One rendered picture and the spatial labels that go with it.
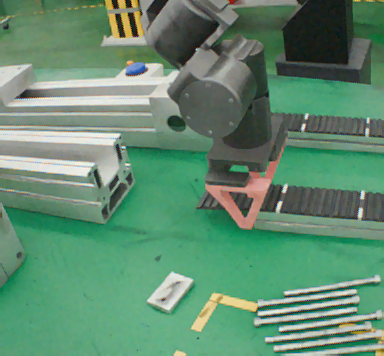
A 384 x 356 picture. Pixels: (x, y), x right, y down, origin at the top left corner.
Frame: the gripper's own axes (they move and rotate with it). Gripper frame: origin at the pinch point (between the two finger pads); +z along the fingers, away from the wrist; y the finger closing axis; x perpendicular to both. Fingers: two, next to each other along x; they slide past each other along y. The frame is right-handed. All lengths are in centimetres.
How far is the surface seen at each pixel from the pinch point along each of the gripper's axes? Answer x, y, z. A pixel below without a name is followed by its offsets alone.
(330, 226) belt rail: 9.7, 0.9, 2.1
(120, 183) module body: -20.9, -3.2, 1.6
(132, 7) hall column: -181, -291, 40
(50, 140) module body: -31.4, -2.6, -5.4
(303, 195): 5.9, -1.8, -0.2
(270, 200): 2.0, -0.2, -0.2
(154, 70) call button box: -28.1, -32.8, -3.9
